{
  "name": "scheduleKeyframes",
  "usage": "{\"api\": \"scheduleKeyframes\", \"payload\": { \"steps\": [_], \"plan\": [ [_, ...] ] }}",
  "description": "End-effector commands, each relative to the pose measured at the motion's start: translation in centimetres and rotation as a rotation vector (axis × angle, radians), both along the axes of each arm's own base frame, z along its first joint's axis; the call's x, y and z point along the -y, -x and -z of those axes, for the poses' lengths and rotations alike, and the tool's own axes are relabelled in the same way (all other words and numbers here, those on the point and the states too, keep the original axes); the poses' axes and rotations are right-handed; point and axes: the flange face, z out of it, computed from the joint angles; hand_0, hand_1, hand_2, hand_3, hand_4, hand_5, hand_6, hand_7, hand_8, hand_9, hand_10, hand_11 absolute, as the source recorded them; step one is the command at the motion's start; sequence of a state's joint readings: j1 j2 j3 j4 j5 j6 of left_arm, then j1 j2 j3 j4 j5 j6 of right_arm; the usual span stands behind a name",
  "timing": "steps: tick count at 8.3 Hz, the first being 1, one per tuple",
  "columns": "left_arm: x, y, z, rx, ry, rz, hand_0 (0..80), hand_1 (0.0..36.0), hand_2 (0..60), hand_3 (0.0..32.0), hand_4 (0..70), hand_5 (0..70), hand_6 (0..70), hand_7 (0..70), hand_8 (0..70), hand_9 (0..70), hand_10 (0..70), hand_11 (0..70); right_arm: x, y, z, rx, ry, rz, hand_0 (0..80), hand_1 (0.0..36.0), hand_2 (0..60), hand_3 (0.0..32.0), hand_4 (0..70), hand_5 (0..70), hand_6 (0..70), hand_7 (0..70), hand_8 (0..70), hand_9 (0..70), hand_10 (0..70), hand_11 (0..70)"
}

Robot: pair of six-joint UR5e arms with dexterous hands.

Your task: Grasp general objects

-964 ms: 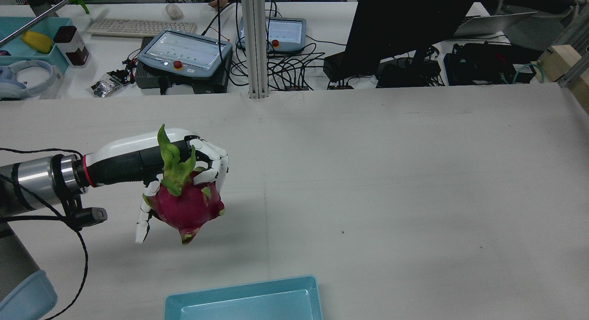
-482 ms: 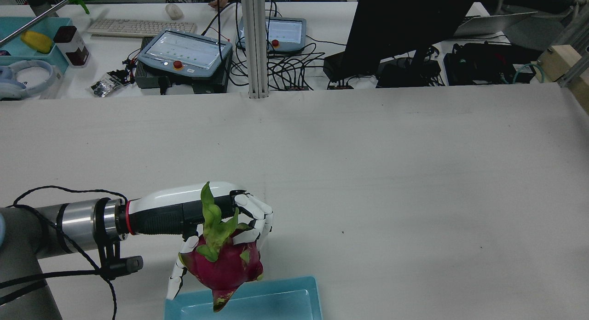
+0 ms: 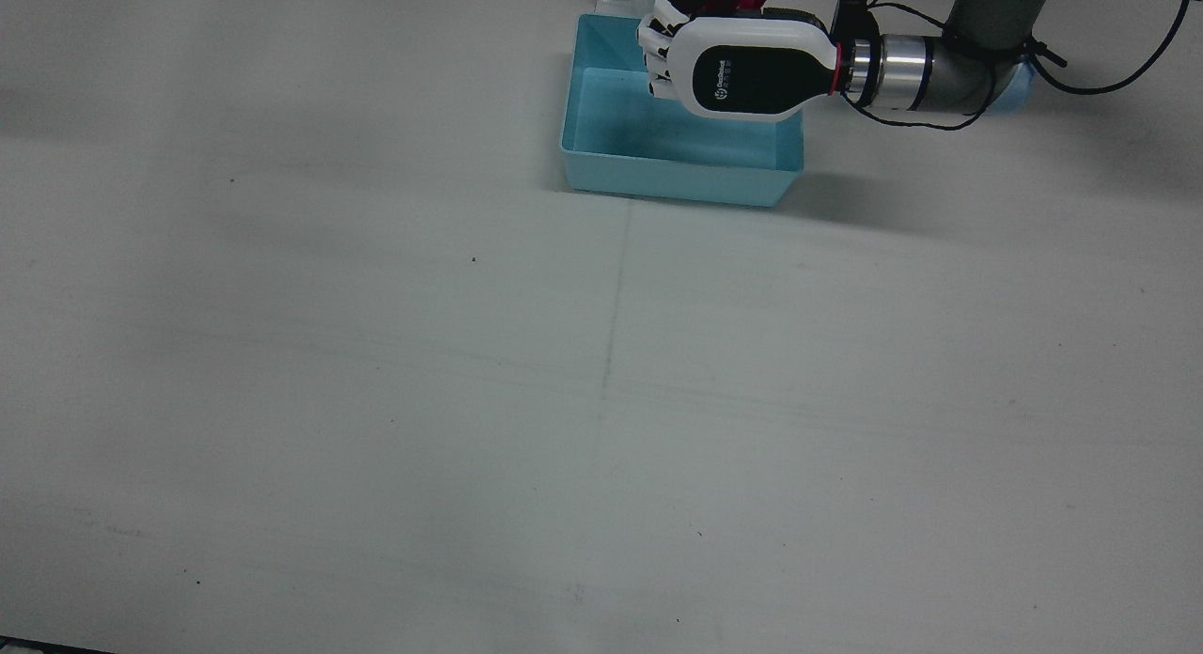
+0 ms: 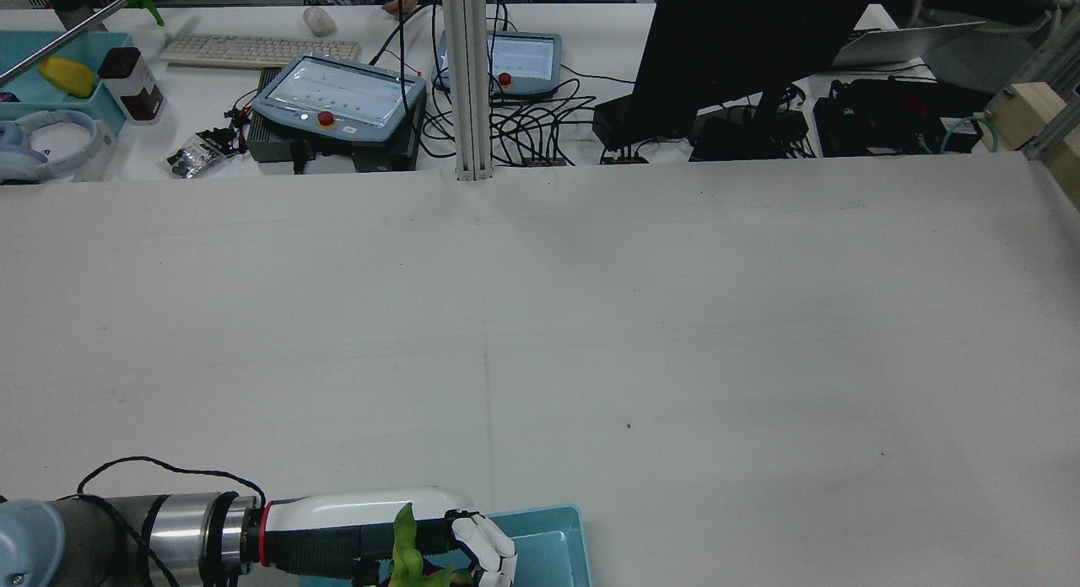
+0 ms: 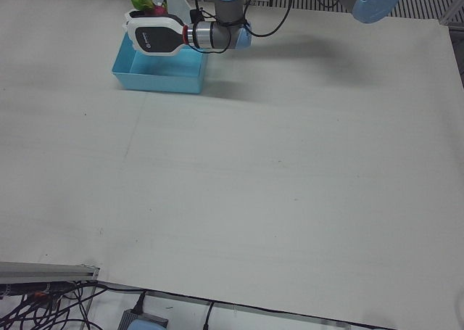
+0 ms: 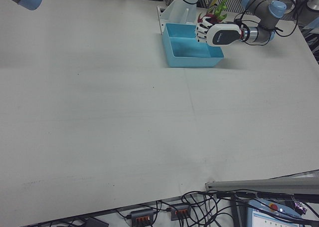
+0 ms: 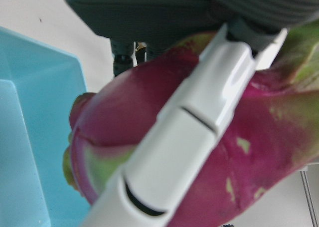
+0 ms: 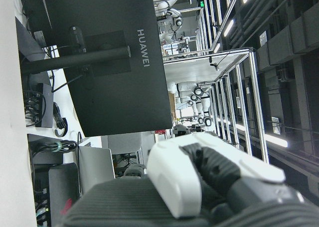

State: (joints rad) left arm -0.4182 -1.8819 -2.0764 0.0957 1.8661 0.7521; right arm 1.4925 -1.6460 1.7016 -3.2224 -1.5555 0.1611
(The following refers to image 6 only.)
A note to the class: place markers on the grey USB hub orange plugs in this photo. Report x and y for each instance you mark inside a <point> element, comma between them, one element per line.
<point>180,208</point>
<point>142,213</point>

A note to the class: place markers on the flat black device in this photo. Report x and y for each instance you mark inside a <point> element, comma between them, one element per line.
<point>94,223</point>

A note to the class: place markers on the robot teach pendant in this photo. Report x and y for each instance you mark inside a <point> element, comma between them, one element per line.
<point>261,207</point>

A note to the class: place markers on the red dragon fruit green scales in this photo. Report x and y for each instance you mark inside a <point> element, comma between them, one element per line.
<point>220,12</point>

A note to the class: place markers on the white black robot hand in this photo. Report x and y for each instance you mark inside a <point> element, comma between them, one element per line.
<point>221,36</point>

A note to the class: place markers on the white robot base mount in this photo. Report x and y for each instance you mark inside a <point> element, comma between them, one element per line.
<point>174,15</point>

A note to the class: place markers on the aluminium profile bar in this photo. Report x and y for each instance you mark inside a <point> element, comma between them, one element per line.
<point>249,184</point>

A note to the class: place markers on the light blue plastic box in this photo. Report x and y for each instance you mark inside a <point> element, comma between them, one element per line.
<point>189,50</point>

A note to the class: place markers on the purple wrapper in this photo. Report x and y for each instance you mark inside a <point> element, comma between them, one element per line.
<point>300,208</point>

